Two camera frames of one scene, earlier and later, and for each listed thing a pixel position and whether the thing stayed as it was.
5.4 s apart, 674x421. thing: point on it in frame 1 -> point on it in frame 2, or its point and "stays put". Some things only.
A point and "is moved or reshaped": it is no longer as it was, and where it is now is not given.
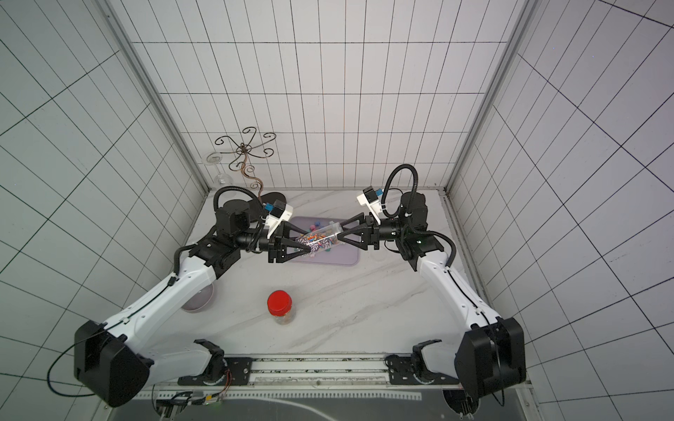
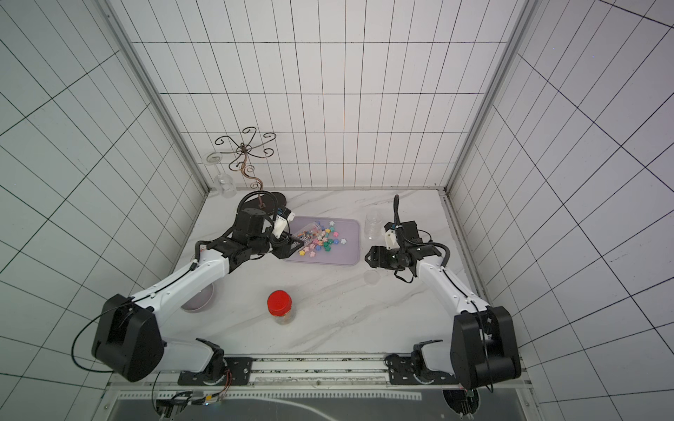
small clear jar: (321, 238) is moved or reshaped
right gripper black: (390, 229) -> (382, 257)
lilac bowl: (200, 301) stays put
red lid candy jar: (280, 305) stays put
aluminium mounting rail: (316, 378) stays put
